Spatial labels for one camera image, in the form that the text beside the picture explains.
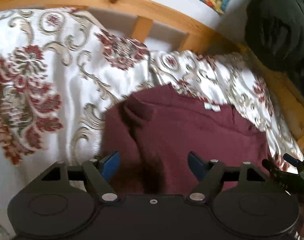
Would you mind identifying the floral white bedspread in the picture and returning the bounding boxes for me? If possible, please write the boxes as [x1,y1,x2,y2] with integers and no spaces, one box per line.
[148,50,304,173]

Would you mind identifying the maroon sweater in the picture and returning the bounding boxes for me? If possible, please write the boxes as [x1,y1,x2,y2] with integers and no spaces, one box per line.
[100,85,270,195]

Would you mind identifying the floral white pillow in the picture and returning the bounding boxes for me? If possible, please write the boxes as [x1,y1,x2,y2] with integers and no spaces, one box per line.
[0,8,150,239]

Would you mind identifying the wooden bed frame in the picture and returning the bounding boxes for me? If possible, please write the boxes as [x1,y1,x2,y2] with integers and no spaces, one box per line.
[0,0,304,151]

